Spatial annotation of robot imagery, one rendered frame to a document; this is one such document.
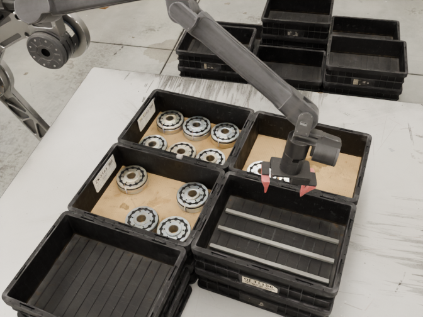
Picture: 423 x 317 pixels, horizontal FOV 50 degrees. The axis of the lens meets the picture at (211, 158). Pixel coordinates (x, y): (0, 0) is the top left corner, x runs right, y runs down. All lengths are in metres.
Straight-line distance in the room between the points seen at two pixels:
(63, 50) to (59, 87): 1.86
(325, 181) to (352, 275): 0.31
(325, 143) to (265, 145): 0.55
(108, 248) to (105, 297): 0.16
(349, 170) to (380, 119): 0.46
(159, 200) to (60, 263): 0.35
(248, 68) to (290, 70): 1.67
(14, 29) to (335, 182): 1.26
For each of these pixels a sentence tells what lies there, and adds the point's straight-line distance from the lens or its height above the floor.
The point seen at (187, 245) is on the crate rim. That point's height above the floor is 0.93.
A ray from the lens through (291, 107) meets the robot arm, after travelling 1.08.
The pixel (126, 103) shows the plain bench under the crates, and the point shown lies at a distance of 2.08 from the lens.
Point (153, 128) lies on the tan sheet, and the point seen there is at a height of 0.83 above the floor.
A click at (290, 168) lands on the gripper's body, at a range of 1.15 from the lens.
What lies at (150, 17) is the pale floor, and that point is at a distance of 4.11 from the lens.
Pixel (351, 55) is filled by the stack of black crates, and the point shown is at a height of 0.49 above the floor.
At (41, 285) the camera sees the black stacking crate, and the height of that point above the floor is 0.83.
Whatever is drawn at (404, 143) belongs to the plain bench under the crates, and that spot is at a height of 0.70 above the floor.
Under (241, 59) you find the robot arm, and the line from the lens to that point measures 1.08.
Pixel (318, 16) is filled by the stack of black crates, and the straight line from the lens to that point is 3.05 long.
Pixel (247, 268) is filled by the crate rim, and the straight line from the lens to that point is 1.23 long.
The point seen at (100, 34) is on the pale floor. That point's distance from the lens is 3.98.
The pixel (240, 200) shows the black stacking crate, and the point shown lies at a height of 0.83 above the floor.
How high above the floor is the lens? 1.99
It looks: 47 degrees down
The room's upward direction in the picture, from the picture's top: 4 degrees counter-clockwise
